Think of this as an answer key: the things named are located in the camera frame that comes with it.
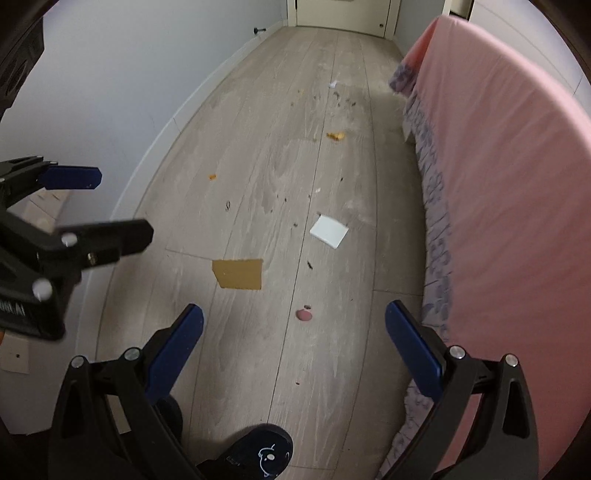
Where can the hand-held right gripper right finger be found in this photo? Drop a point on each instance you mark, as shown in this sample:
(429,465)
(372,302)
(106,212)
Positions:
(413,350)

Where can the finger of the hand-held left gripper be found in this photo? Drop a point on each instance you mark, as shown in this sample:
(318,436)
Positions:
(74,177)
(115,237)

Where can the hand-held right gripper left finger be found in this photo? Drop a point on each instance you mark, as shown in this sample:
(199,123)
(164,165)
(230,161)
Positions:
(178,353)

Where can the pink round piece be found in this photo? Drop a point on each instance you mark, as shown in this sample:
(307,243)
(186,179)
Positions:
(304,314)

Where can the dark blue printed slipper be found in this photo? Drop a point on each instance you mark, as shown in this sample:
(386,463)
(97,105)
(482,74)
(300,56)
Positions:
(171,415)
(263,452)

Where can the brown cardboard piece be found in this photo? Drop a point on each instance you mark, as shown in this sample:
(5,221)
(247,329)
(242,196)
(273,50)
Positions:
(238,274)

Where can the black patterned object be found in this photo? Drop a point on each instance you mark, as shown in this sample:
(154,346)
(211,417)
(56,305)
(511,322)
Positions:
(21,64)

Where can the white paper piece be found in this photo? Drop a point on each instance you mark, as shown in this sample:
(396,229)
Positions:
(328,231)

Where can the bed with pink sheet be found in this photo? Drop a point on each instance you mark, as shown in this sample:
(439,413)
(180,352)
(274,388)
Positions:
(508,207)

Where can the orange peel piece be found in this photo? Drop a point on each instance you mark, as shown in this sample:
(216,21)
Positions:
(335,136)

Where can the scattered dark crumbs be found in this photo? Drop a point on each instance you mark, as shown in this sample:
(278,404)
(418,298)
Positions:
(337,98)

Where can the white room door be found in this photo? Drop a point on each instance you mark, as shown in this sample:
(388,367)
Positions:
(341,14)

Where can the white sliding wardrobe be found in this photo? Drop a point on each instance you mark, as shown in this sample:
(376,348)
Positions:
(531,37)

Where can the open wardrobe shelves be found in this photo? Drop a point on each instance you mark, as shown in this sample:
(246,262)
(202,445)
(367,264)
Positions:
(457,8)

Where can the white double wall socket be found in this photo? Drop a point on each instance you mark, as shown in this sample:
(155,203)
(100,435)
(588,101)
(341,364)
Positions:
(51,207)

